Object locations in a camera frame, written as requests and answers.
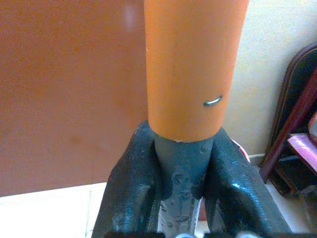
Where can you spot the orange panel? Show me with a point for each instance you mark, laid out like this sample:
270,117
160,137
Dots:
71,94

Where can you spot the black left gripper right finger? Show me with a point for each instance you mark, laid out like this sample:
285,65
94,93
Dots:
237,188

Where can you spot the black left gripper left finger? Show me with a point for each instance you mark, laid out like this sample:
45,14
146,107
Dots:
131,181

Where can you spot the pink box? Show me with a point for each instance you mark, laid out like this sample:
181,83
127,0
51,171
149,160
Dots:
304,146

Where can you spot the dark red wooden frame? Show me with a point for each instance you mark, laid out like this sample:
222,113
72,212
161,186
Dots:
292,116

